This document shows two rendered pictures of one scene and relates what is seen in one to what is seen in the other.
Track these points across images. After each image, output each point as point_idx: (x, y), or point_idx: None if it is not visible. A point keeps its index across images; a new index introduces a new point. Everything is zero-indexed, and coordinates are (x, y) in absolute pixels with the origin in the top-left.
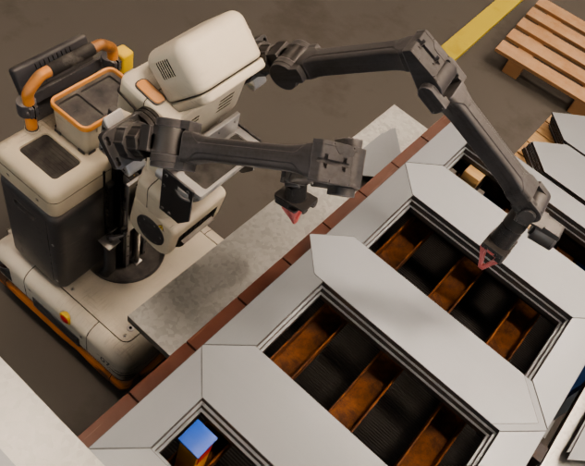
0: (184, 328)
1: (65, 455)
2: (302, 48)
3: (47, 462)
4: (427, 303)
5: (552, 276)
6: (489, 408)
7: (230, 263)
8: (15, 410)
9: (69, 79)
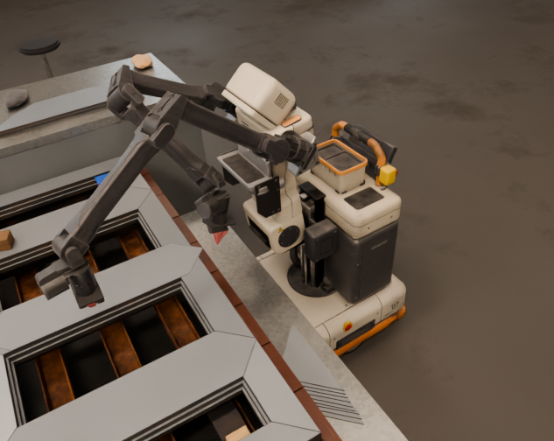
0: (192, 223)
1: (105, 114)
2: (271, 138)
3: (106, 110)
4: (108, 303)
5: (65, 431)
6: (12, 313)
7: (229, 250)
8: (131, 105)
9: (362, 153)
